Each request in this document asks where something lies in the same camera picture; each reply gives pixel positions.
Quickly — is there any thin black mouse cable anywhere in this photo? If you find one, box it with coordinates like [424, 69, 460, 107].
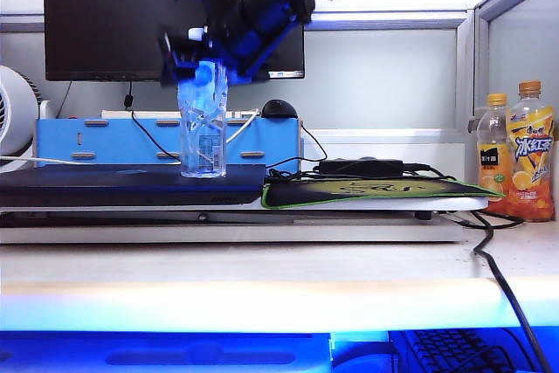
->
[298, 121, 328, 175]

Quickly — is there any thick black power cable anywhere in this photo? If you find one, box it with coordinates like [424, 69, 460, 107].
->
[470, 210, 554, 373]

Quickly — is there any black computer monitor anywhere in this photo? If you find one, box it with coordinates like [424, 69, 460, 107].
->
[42, 0, 306, 83]

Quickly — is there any white desk riser platform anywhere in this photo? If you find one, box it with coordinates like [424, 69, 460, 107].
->
[0, 196, 489, 245]

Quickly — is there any black power adapter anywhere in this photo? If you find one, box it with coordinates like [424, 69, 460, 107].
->
[317, 157, 405, 177]

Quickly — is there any black keyboard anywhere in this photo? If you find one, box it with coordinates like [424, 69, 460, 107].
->
[388, 328, 539, 373]

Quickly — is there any black green-edged mouse pad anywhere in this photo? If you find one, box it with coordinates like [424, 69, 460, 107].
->
[260, 175, 507, 211]

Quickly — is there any blue keyboard tray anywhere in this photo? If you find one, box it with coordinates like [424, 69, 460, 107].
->
[0, 330, 331, 373]

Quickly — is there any white cable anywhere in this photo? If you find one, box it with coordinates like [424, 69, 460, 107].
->
[0, 109, 260, 167]

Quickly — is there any grey cubicle partition frame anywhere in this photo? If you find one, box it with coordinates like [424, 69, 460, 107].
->
[0, 0, 559, 182]

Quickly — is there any blue wooden monitor riser box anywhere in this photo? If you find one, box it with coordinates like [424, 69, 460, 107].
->
[34, 117, 304, 174]

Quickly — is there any small orange juice bottle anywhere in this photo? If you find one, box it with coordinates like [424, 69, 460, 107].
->
[475, 93, 512, 204]

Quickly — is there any black computer mouse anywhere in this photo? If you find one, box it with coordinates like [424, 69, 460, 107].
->
[260, 100, 300, 121]

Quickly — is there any white desk fan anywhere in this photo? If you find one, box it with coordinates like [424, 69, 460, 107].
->
[0, 65, 40, 174]

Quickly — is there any clear mineral water bottle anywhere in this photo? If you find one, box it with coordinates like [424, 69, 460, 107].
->
[176, 26, 229, 179]

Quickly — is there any thin black monitor cable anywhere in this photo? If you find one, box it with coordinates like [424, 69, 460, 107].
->
[123, 80, 183, 162]

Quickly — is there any large iced tea bottle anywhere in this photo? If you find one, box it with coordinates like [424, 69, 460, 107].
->
[503, 80, 556, 223]

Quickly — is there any dark closed laptop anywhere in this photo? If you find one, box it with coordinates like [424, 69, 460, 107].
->
[0, 163, 268, 209]

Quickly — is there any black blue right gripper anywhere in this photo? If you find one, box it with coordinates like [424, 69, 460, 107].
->
[157, 0, 316, 88]

